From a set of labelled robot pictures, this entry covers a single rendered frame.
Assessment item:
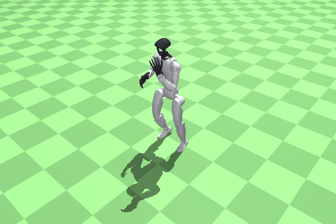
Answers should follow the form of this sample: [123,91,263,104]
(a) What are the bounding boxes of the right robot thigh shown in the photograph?
[152,88,165,122]

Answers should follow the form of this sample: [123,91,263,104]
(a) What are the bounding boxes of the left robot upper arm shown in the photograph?
[168,61,181,92]

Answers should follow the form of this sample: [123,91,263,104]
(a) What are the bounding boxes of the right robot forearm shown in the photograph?
[148,62,156,78]

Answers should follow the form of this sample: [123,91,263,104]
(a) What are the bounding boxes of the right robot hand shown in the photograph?
[139,72,150,88]

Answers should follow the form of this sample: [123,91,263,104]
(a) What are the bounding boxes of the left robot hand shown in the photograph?
[149,57,163,77]

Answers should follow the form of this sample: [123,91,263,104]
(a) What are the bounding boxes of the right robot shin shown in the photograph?
[154,118,169,131]

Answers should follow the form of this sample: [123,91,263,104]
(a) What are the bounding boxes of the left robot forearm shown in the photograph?
[157,74,176,91]

